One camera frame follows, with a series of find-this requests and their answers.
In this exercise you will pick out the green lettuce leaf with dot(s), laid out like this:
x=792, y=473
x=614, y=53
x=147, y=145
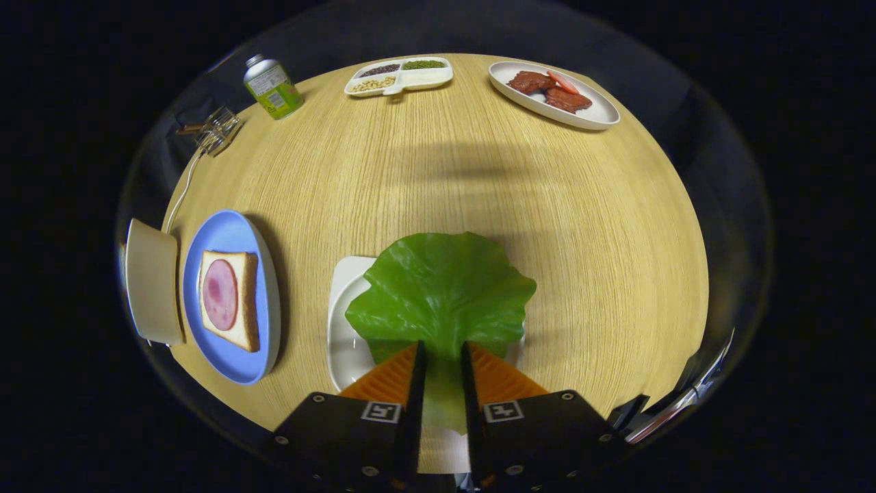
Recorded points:
x=438, y=287

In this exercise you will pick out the white bread slice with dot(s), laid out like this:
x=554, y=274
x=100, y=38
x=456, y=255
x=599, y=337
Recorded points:
x=246, y=301

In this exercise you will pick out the pink sausage slice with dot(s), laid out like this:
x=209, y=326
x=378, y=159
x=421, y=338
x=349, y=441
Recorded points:
x=562, y=82

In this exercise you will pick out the white toaster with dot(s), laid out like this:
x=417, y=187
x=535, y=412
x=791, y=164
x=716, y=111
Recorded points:
x=154, y=281

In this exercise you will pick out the pink ham slice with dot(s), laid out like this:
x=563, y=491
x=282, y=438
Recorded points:
x=220, y=294

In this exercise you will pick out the brown meat slice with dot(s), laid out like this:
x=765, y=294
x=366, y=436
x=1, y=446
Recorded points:
x=530, y=82
x=568, y=101

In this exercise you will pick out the green label metal bottle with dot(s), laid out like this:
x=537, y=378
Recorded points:
x=274, y=89

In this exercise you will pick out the pile of green beans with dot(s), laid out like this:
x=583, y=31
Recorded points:
x=423, y=64

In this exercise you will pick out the white oval plate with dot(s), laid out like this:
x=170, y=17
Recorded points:
x=595, y=113

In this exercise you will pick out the pile of yellow soybeans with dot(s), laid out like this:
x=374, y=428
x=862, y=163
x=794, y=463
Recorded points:
x=371, y=84

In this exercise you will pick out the white divided dish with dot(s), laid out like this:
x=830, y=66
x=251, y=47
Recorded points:
x=428, y=77

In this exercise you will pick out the blue round plate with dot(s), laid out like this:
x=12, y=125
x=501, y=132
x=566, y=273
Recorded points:
x=226, y=233

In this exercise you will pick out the white square plate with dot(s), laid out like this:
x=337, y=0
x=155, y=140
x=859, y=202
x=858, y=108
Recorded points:
x=345, y=342

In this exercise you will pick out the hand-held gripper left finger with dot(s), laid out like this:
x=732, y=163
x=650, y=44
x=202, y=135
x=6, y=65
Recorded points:
x=413, y=411

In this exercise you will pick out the pile of dark beans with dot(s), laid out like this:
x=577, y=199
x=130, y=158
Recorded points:
x=380, y=69

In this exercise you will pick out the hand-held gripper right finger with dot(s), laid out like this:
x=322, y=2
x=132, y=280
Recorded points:
x=472, y=411

